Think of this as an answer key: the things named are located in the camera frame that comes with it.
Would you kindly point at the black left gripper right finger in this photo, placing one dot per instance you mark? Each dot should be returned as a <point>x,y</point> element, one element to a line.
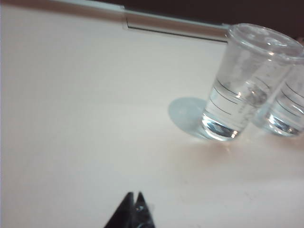
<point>145,213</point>

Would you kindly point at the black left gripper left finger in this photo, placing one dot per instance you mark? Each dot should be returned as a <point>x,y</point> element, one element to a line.
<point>123,213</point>

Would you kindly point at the large clear logo plastic cup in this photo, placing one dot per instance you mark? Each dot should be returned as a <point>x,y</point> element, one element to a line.
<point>240,78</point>

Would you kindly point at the medium clear labelled plastic cup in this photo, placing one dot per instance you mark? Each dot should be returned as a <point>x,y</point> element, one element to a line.
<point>288,107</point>

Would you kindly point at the brown desk divider panel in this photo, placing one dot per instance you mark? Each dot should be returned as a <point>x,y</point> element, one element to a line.
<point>166,23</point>

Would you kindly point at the white divider mounting bracket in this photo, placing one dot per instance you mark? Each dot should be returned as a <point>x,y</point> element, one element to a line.
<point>125,21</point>

